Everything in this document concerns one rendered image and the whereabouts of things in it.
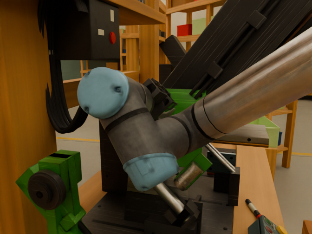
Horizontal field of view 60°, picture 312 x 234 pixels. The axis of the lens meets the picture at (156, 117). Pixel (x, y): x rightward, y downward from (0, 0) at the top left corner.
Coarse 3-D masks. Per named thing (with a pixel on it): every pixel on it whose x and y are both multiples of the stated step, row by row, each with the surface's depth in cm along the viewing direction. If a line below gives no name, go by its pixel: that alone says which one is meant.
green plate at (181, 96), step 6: (168, 90) 74; (174, 90) 74; (180, 90) 73; (186, 90) 73; (198, 90) 72; (174, 96) 74; (180, 96) 73; (186, 96) 73; (192, 96) 72; (204, 96) 71; (180, 102) 73; (186, 102) 73; (192, 102) 72; (180, 108) 73; (186, 108) 73; (174, 114) 74; (198, 150) 71; (186, 156) 72; (192, 156) 72; (180, 162) 72; (186, 162) 72
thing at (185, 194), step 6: (180, 168) 74; (168, 180) 75; (132, 186) 78; (168, 186) 75; (174, 186) 74; (144, 192) 77; (150, 192) 76; (156, 192) 75; (174, 192) 75; (180, 192) 74; (186, 192) 74; (186, 198) 74
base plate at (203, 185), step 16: (208, 176) 105; (192, 192) 93; (208, 192) 93; (224, 192) 93; (96, 208) 84; (112, 208) 84; (208, 208) 84; (224, 208) 84; (96, 224) 76; (112, 224) 76; (128, 224) 76; (208, 224) 76; (224, 224) 76
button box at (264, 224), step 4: (260, 216) 70; (264, 216) 70; (256, 220) 71; (260, 220) 69; (264, 220) 68; (252, 224) 72; (256, 224) 69; (260, 224) 68; (264, 224) 67; (268, 224) 67; (272, 224) 69; (248, 228) 72; (252, 228) 70; (256, 228) 68; (260, 228) 66; (264, 228) 65; (272, 228) 67; (276, 228) 68; (248, 232) 70; (252, 232) 69; (256, 232) 67; (260, 232) 65; (264, 232) 64; (268, 232) 64; (276, 232) 67
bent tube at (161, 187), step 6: (156, 186) 70; (162, 186) 70; (162, 192) 70; (168, 192) 70; (162, 198) 70; (168, 198) 69; (174, 198) 69; (168, 204) 70; (174, 204) 69; (180, 204) 69; (174, 210) 69; (180, 210) 68
